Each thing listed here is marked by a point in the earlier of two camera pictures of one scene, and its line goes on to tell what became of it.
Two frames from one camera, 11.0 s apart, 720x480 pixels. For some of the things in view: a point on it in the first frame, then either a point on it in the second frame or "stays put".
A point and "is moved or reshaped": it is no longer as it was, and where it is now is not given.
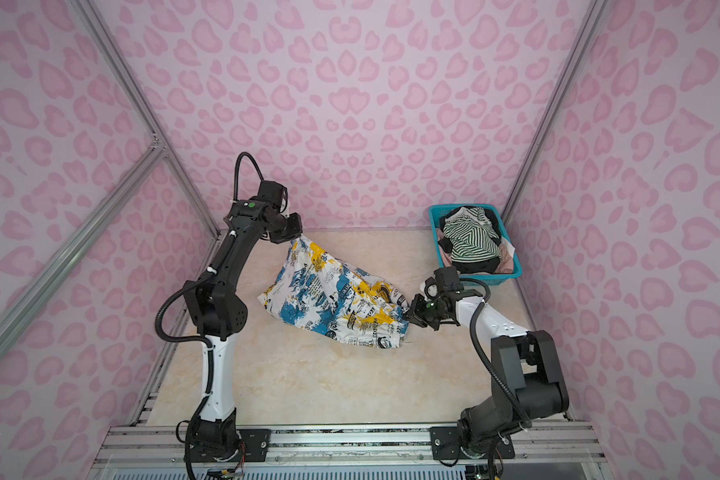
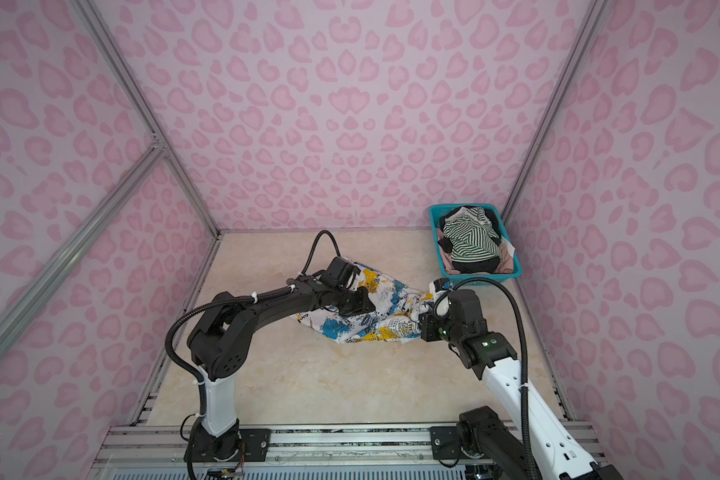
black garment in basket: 471,267 stays put
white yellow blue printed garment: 332,296 is moved or reshaped
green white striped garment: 472,236 stays put
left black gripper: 299,230 to 366,307
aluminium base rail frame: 162,452 stays put
